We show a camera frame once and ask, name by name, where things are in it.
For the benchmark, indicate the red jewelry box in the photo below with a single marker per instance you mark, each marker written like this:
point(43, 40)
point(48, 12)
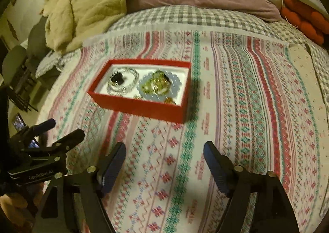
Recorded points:
point(144, 110)

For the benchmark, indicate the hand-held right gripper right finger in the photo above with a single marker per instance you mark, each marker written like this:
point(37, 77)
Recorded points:
point(216, 168)

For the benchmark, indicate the patterned striped blanket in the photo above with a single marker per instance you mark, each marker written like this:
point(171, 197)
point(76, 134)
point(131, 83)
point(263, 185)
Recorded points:
point(244, 119)

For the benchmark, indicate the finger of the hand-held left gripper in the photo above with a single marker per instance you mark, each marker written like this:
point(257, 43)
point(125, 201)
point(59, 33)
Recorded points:
point(66, 139)
point(41, 128)

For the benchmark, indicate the small black ornament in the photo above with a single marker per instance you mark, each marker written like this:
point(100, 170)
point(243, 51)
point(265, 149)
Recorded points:
point(117, 78)

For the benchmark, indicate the orange cushion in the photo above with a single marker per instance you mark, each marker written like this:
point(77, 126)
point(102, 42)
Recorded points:
point(300, 19)

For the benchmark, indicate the beige fleece blanket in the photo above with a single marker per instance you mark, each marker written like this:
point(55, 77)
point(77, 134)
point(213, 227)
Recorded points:
point(90, 4)

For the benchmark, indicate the lit screen device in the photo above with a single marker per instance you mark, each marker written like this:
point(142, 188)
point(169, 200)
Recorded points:
point(19, 122)

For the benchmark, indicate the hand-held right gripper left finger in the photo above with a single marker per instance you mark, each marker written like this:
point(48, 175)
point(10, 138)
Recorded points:
point(113, 168)

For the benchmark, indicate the grey chair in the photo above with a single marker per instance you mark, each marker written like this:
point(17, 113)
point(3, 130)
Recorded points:
point(15, 63)

